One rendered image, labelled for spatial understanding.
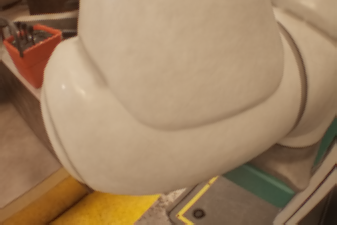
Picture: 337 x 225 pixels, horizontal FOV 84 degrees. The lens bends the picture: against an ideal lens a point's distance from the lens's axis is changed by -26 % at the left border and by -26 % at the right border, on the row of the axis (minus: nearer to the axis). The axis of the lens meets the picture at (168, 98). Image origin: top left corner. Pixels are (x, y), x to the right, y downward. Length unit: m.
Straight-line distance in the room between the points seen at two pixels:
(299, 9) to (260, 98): 0.12
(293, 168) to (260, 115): 0.21
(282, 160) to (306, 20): 0.21
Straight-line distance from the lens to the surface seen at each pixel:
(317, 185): 0.59
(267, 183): 0.38
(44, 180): 0.95
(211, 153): 0.16
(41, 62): 0.64
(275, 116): 0.19
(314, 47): 0.24
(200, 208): 0.77
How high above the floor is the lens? 1.02
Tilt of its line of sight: 38 degrees down
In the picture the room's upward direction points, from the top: 1 degrees counter-clockwise
